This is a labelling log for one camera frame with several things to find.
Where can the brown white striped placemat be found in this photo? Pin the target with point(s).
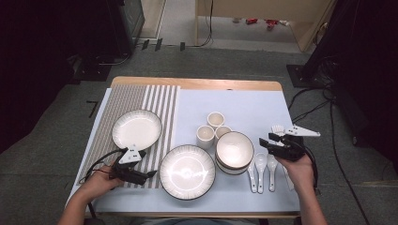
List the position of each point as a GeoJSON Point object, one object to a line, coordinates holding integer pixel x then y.
{"type": "Point", "coordinates": [125, 100]}

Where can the person's clothing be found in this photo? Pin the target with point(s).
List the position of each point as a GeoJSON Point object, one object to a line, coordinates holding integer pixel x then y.
{"type": "Point", "coordinates": [194, 222]}

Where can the black equipment case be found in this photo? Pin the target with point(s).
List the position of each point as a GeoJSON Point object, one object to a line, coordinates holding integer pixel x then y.
{"type": "Point", "coordinates": [133, 22]}

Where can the row of white chopsticks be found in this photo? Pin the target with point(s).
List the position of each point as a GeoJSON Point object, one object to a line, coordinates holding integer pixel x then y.
{"type": "Point", "coordinates": [278, 128]}

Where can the small red object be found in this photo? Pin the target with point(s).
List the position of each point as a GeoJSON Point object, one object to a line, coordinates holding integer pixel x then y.
{"type": "Point", "coordinates": [252, 21]}
{"type": "Point", "coordinates": [271, 23]}

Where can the white plate with dark rim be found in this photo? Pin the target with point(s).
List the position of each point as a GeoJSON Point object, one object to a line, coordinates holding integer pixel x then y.
{"type": "Point", "coordinates": [136, 129]}
{"type": "Point", "coordinates": [187, 172]}

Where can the person's left hand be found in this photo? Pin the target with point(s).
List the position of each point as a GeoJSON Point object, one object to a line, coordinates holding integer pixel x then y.
{"type": "Point", "coordinates": [98, 184]}

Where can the black curtain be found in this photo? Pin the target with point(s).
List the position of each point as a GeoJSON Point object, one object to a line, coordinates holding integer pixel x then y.
{"type": "Point", "coordinates": [369, 62]}
{"type": "Point", "coordinates": [37, 62]}

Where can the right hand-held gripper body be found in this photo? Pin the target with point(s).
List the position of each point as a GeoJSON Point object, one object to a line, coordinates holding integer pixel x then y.
{"type": "Point", "coordinates": [294, 150]}

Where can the white ceramic cup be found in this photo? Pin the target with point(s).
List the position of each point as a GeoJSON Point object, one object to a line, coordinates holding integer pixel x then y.
{"type": "Point", "coordinates": [205, 137]}
{"type": "Point", "coordinates": [216, 120]}
{"type": "Point", "coordinates": [222, 131]}

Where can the small white object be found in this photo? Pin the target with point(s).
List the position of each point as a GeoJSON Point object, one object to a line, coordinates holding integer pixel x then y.
{"type": "Point", "coordinates": [284, 22]}
{"type": "Point", "coordinates": [237, 20]}

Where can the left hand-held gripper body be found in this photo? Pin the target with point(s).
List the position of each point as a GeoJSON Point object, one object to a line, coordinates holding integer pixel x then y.
{"type": "Point", "coordinates": [131, 155]}

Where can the pale blue table sheet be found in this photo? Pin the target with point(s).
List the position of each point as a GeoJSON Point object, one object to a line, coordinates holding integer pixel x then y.
{"type": "Point", "coordinates": [237, 103]}

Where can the white ceramic spoon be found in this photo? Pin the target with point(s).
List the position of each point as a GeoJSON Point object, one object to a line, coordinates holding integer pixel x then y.
{"type": "Point", "coordinates": [272, 165]}
{"type": "Point", "coordinates": [260, 162]}
{"type": "Point", "coordinates": [252, 182]}

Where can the black stand base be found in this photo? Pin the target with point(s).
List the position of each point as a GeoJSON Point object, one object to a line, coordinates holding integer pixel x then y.
{"type": "Point", "coordinates": [297, 76]}
{"type": "Point", "coordinates": [94, 73]}

